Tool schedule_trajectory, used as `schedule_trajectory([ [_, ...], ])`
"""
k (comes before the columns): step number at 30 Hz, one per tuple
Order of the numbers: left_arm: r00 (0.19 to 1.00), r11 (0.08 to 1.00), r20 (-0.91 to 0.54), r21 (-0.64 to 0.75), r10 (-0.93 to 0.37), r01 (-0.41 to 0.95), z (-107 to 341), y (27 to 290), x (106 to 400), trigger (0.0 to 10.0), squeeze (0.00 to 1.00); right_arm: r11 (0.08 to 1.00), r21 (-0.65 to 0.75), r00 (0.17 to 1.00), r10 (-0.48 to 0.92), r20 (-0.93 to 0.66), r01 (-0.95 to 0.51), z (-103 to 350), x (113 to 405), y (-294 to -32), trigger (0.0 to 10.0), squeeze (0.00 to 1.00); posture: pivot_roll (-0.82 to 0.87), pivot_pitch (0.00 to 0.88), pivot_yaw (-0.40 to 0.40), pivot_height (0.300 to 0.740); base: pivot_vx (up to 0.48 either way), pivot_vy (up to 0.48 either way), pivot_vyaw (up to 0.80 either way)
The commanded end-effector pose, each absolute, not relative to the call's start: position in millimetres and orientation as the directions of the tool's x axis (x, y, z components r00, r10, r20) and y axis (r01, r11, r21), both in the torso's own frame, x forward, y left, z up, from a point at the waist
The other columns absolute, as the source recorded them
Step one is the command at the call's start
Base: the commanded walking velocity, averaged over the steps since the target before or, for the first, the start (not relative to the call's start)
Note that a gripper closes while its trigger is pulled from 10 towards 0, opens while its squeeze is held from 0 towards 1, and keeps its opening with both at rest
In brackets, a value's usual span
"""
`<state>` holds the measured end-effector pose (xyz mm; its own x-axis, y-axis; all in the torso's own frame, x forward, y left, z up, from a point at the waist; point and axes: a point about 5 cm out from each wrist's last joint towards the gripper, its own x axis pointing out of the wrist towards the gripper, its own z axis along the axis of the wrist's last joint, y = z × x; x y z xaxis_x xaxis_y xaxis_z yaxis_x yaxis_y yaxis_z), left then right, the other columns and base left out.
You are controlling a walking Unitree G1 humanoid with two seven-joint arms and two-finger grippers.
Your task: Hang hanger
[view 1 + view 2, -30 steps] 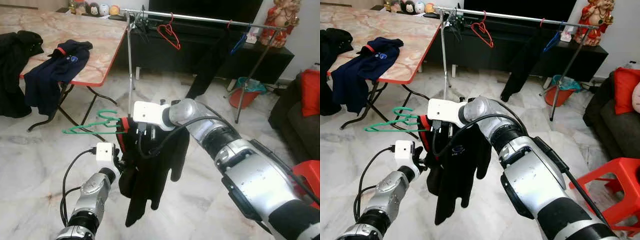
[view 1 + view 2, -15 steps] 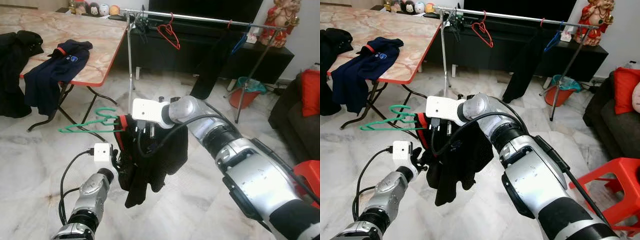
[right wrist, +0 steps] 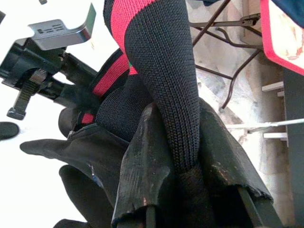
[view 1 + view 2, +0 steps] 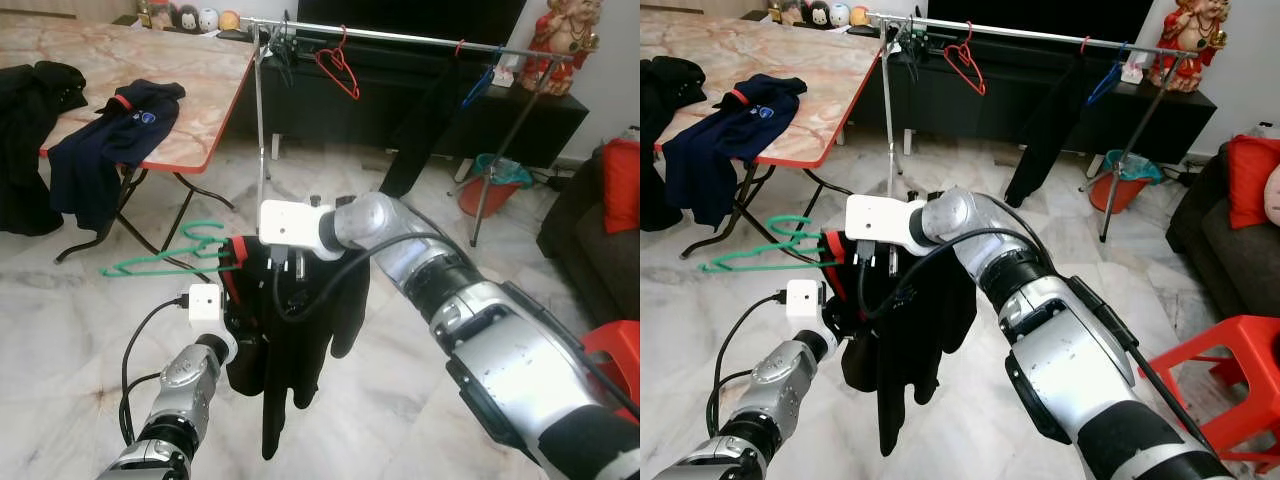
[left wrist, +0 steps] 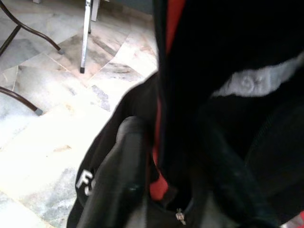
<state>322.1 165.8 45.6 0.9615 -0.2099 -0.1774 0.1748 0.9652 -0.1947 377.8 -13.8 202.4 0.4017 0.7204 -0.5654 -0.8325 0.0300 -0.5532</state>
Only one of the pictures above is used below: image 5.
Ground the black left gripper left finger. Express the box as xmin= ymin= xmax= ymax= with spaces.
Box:
xmin=77 ymin=115 xmax=153 ymax=228

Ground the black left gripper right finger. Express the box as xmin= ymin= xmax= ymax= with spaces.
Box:
xmin=196 ymin=111 xmax=281 ymax=228

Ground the black shirt red collar band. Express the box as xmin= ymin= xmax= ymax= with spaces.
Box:
xmin=66 ymin=0 xmax=304 ymax=228

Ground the silver metal clothes rack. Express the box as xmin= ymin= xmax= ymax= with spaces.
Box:
xmin=79 ymin=0 xmax=101 ymax=73

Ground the pink marble folding table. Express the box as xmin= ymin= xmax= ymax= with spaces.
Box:
xmin=0 ymin=0 xmax=62 ymax=117

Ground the black television console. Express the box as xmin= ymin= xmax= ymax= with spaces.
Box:
xmin=98 ymin=0 xmax=155 ymax=15

